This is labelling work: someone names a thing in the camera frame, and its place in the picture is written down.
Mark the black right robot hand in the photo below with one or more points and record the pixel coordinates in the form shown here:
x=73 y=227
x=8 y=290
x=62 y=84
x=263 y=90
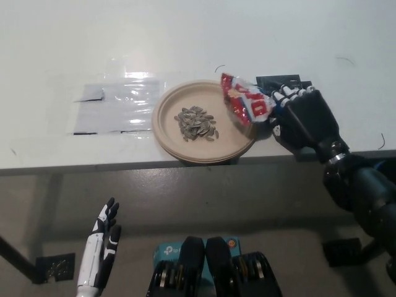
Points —
x=312 y=123

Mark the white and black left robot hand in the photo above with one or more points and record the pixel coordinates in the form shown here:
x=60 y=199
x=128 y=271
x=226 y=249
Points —
x=91 y=263

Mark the red blue sunflower seed bag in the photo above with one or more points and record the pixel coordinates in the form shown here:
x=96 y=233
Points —
x=247 y=102

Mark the beige paper plate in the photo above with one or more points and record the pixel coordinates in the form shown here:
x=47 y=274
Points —
x=216 y=158
x=173 y=130

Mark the sunflower seeds pile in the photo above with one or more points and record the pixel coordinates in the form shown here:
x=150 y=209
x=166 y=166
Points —
x=195 y=123

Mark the teal tp-link box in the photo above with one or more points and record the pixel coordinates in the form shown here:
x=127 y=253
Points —
x=164 y=251

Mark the black table leg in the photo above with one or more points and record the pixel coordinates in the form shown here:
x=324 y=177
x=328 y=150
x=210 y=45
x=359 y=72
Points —
x=368 y=246
x=15 y=261

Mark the black and blue object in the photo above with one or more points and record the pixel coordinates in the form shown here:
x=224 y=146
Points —
x=386 y=165

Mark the clear plastic taped sheet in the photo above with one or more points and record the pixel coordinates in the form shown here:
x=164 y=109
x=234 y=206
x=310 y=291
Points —
x=117 y=114

